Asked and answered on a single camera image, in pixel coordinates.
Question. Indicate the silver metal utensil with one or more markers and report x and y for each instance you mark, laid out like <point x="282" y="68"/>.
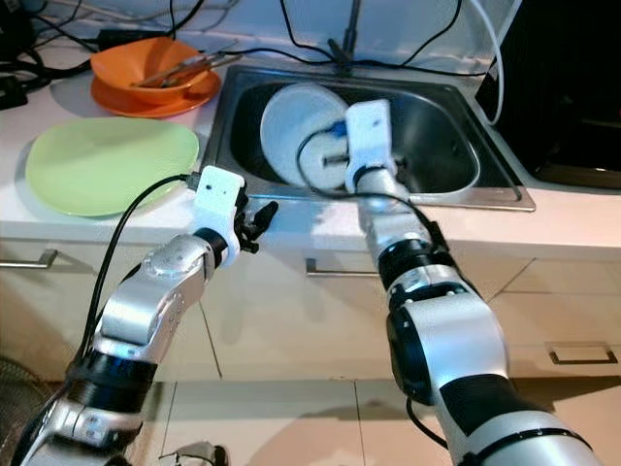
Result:
<point x="177" y="68"/>
<point x="202" y="68"/>

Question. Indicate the flat black power brick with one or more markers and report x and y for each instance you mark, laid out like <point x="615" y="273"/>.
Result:
<point x="124" y="37"/>

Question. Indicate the chrome faucet pipe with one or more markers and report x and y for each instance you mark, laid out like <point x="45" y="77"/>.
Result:
<point x="344" y="34"/>

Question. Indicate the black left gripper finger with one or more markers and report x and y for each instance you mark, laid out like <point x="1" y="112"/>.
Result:
<point x="255" y="217"/>
<point x="270" y="213"/>

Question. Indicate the white bowl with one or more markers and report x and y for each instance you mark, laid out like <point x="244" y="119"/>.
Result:
<point x="291" y="126"/>

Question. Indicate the white base cabinet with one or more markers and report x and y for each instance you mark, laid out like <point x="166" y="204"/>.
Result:
<point x="310" y="320"/>

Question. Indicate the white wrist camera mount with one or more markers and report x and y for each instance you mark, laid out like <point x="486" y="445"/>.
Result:
<point x="218" y="199"/>
<point x="371" y="131"/>

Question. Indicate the black power strip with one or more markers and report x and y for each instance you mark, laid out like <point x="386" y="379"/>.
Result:
<point x="12" y="92"/>

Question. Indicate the stainless steel sink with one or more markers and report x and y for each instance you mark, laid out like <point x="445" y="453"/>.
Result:
<point x="437" y="136"/>

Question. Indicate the orange bowl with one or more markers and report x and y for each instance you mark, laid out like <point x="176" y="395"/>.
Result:
<point x="121" y="63"/>

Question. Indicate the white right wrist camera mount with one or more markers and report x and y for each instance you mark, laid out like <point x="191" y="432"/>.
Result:
<point x="371" y="131"/>

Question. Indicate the orange plate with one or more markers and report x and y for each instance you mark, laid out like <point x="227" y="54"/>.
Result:
<point x="155" y="112"/>

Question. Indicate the black power adapter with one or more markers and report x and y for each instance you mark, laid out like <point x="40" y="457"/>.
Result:
<point x="15" y="29"/>

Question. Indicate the green plate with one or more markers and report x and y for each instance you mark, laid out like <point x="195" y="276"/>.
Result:
<point x="112" y="167"/>

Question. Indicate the black appliance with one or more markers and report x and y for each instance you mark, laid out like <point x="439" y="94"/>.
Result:
<point x="563" y="87"/>

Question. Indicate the grey robot foot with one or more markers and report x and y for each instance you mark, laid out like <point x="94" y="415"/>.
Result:
<point x="194" y="454"/>

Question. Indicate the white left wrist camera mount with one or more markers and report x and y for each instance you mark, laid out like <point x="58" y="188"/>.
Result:
<point x="218" y="199"/>

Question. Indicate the floor fan grille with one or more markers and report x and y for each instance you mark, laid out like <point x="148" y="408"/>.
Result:
<point x="19" y="413"/>

